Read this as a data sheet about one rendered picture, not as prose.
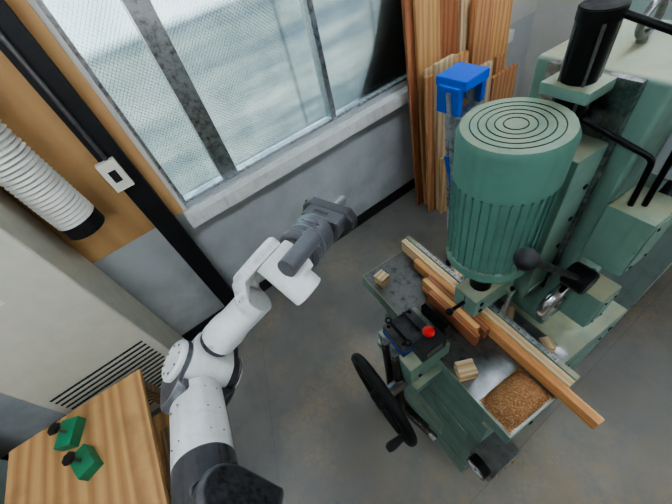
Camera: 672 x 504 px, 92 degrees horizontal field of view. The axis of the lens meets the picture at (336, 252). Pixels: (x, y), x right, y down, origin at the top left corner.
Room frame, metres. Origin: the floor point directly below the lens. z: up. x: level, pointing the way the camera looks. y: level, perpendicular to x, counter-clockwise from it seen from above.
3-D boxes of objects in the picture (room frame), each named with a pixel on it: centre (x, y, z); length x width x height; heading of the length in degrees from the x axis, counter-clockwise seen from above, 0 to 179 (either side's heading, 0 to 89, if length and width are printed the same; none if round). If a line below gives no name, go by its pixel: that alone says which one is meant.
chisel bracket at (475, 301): (0.42, -0.34, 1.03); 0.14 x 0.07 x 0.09; 109
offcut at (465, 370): (0.27, -0.23, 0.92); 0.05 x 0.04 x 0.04; 85
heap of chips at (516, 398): (0.18, -0.31, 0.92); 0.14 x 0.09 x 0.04; 109
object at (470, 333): (0.42, -0.26, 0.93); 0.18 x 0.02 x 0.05; 19
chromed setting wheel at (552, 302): (0.34, -0.49, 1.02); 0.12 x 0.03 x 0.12; 109
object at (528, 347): (0.45, -0.33, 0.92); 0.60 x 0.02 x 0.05; 19
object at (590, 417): (0.37, -0.34, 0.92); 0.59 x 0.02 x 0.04; 19
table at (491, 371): (0.41, -0.21, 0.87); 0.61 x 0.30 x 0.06; 19
